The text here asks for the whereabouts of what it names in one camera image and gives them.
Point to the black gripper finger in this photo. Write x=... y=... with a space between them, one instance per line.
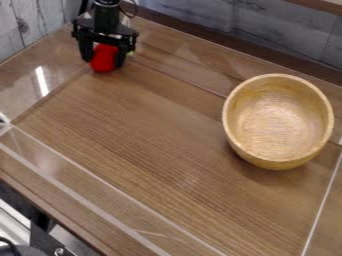
x=121 y=55
x=86 y=50

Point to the black metal table bracket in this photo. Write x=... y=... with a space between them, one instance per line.
x=46 y=243

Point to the clear acrylic tray wall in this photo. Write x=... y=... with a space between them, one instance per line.
x=121 y=154

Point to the light wooden bowl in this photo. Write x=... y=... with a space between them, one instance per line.
x=279 y=121

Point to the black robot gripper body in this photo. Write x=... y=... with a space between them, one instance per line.
x=104 y=27

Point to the red felt strawberry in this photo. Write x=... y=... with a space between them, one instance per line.
x=104 y=59

